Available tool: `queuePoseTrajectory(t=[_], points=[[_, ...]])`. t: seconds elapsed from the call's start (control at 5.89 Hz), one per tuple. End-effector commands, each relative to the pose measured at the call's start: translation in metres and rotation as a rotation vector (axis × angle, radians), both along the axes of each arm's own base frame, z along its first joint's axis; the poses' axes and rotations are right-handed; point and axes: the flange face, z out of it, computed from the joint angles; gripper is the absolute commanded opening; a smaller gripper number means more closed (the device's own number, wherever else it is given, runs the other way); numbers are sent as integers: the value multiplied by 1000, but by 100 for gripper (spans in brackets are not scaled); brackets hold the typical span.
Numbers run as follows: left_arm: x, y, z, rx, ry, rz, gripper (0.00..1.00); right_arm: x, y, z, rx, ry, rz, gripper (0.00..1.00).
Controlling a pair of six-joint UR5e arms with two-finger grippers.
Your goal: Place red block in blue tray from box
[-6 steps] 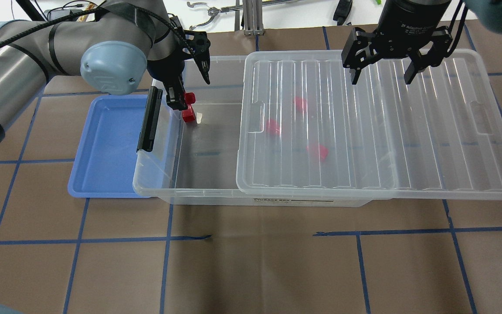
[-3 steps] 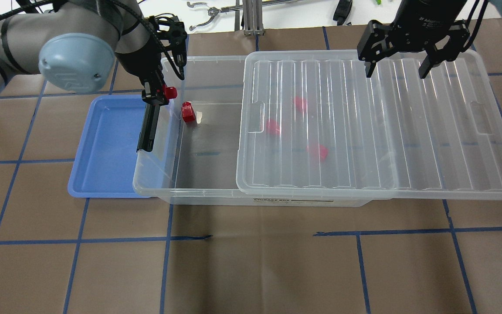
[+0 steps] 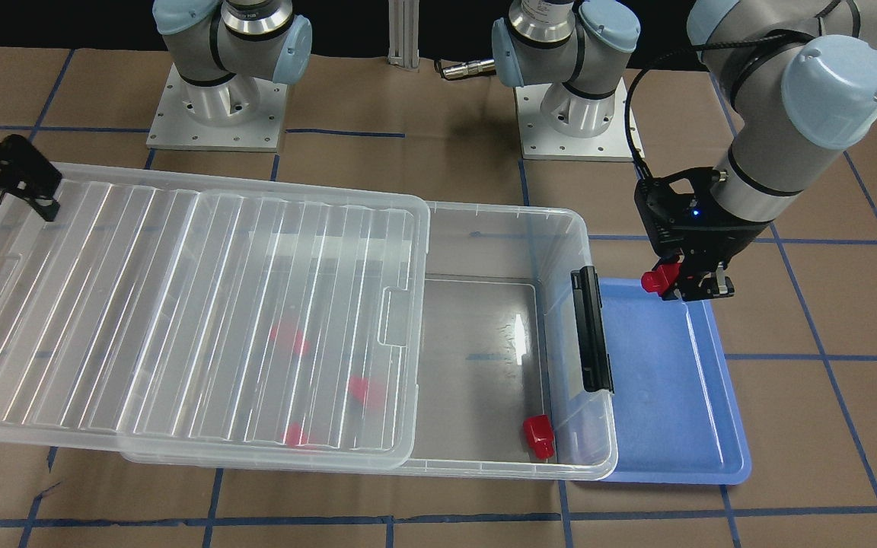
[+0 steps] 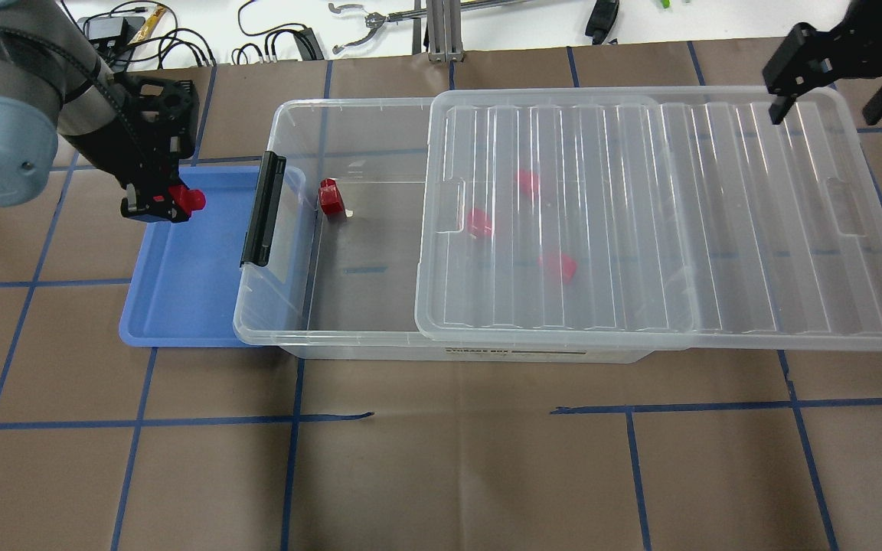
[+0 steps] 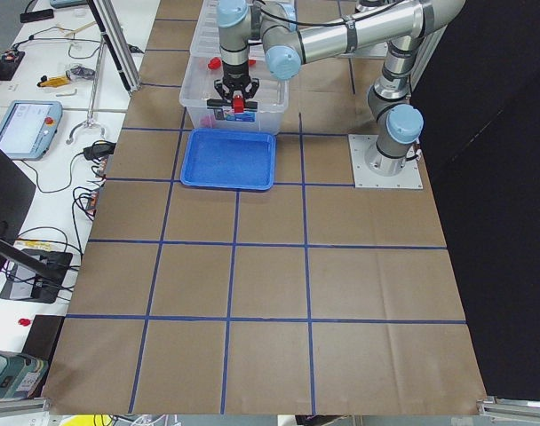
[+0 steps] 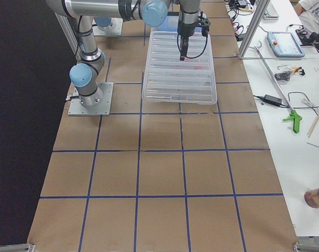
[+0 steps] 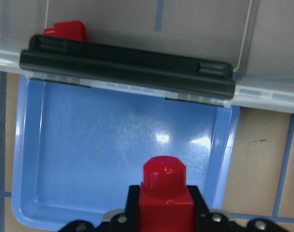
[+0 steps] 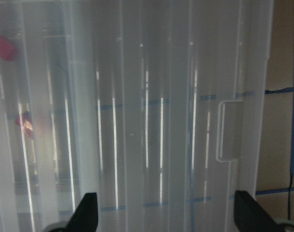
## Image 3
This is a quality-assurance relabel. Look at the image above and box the red block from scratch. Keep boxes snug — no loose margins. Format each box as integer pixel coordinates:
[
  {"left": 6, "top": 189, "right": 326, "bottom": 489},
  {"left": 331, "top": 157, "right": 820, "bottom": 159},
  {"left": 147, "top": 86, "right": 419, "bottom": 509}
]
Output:
[
  {"left": 269, "top": 319, "right": 310, "bottom": 358},
  {"left": 522, "top": 414, "right": 556, "bottom": 460},
  {"left": 347, "top": 377, "right": 387, "bottom": 412},
  {"left": 640, "top": 263, "right": 682, "bottom": 296},
  {"left": 283, "top": 422, "right": 311, "bottom": 448}
]

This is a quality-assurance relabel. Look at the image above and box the clear plastic storage box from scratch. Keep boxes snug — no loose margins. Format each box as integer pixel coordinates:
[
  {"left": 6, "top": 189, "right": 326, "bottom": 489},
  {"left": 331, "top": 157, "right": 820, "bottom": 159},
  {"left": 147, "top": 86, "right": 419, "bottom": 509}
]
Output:
[{"left": 123, "top": 201, "right": 619, "bottom": 482}]

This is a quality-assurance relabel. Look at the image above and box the clear plastic box lid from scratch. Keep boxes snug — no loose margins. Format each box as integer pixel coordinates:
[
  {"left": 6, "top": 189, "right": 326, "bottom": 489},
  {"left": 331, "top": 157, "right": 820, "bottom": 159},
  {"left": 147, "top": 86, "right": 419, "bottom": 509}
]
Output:
[{"left": 0, "top": 164, "right": 429, "bottom": 469}]

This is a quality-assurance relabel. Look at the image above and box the black box latch handle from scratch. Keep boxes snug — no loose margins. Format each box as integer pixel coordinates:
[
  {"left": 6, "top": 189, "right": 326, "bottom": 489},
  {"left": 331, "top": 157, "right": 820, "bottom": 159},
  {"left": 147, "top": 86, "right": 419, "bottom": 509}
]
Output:
[{"left": 570, "top": 265, "right": 614, "bottom": 393}]

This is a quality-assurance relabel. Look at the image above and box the blue plastic tray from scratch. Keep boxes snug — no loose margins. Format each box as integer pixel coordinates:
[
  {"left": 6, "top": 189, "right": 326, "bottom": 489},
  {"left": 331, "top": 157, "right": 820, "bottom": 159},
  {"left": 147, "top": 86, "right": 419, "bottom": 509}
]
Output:
[{"left": 599, "top": 278, "right": 752, "bottom": 486}]

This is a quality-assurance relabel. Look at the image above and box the black gripper near tray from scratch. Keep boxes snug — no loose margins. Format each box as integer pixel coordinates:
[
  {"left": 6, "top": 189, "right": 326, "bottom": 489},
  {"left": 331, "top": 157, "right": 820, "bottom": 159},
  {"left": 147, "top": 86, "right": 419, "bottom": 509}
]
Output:
[{"left": 634, "top": 167, "right": 769, "bottom": 302}]

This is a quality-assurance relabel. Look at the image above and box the red block in box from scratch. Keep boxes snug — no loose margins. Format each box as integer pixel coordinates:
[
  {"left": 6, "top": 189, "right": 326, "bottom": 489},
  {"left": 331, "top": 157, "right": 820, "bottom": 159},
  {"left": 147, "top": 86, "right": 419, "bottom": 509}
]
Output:
[{"left": 522, "top": 414, "right": 556, "bottom": 460}]

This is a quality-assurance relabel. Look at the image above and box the aluminium frame post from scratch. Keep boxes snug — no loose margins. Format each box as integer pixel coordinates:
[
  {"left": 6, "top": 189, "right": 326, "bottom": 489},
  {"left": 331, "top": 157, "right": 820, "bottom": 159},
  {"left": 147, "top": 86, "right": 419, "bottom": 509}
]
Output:
[{"left": 387, "top": 0, "right": 420, "bottom": 72}]

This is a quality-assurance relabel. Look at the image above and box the red block under lid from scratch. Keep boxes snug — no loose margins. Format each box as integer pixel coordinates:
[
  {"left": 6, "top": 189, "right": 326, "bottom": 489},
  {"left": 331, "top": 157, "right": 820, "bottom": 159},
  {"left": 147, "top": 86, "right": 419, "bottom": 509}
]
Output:
[
  {"left": 347, "top": 377, "right": 387, "bottom": 412},
  {"left": 269, "top": 319, "right": 310, "bottom": 358},
  {"left": 283, "top": 422, "right": 311, "bottom": 448}
]

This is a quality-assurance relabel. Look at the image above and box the silver robot arm near tray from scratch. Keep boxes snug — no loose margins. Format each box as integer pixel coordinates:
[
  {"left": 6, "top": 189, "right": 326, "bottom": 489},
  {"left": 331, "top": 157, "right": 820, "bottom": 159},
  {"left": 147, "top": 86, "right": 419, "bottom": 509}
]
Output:
[{"left": 491, "top": 1, "right": 877, "bottom": 301}]

